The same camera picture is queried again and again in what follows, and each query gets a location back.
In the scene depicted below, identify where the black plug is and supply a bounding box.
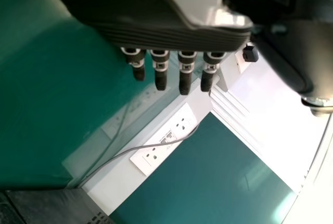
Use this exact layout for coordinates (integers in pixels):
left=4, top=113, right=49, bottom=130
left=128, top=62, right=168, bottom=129
left=242, top=42, right=260, bottom=63

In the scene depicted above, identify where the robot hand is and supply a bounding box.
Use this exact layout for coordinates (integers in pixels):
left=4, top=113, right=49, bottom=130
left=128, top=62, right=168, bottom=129
left=49, top=0, right=333, bottom=117

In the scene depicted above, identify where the white socket strip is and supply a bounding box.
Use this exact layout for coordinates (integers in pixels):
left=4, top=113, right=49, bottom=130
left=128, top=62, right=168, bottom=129
left=129, top=101, right=201, bottom=177

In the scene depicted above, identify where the grey cable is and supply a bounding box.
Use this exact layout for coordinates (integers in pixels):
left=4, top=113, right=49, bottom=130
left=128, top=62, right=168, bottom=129
left=75, top=124, right=201, bottom=187

